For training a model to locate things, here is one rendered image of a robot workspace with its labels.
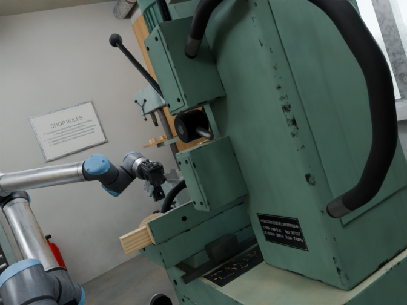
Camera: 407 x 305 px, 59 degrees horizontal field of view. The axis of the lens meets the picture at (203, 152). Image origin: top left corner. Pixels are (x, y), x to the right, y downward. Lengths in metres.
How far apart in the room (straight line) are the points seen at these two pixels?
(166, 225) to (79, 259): 3.14
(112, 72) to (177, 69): 3.54
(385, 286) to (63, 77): 3.68
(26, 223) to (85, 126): 2.26
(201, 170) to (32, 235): 1.19
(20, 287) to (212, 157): 0.92
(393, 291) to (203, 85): 0.46
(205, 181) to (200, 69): 0.20
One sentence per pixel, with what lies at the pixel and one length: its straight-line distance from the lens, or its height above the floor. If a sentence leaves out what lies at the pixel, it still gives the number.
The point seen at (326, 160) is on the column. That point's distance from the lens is 0.58.
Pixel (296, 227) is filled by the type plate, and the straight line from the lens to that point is 0.64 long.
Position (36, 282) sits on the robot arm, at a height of 0.80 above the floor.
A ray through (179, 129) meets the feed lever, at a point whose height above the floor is 1.12.
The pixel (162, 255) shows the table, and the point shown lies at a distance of 0.83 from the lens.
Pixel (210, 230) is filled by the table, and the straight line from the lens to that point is 0.87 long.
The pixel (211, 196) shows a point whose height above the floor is 0.99.
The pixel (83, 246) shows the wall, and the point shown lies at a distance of 3.92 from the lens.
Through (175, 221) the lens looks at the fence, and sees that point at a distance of 0.83.
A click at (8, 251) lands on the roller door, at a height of 0.61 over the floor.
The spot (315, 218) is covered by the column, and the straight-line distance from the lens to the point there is 0.59.
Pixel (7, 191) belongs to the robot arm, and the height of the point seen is 1.12.
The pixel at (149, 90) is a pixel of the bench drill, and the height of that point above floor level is 1.53.
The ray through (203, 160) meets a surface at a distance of 0.66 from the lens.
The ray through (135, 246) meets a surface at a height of 0.91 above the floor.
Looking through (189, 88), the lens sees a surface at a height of 1.18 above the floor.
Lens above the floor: 1.12
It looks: 5 degrees down
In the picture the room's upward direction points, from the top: 20 degrees counter-clockwise
